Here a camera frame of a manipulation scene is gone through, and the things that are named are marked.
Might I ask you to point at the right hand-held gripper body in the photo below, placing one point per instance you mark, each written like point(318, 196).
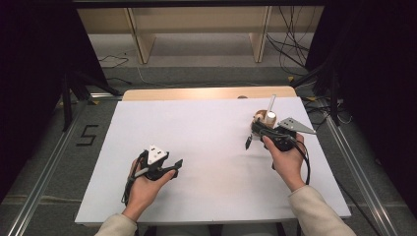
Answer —
point(295, 126)

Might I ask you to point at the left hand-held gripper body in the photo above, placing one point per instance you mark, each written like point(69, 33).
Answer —
point(154, 154)

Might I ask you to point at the white stick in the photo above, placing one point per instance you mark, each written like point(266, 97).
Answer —
point(272, 103)

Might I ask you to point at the person's left hand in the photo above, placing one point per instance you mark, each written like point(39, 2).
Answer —
point(144, 193)

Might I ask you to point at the person's right hand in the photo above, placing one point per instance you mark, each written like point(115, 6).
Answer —
point(290, 167)

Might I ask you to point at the black metal stand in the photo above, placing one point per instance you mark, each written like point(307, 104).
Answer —
point(334, 98)
point(67, 105)

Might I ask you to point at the wooden table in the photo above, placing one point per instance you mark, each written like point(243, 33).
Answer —
point(196, 93)

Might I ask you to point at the black curtain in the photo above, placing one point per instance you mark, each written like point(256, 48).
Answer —
point(380, 82)
point(29, 82)

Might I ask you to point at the beige wooden shelf unit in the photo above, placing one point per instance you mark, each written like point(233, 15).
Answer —
point(196, 19)

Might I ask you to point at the black overhead bar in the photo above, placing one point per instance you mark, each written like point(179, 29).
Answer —
point(196, 3)

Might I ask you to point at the metal floor rail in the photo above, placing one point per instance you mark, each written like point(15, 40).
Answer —
point(42, 183)
point(360, 177)

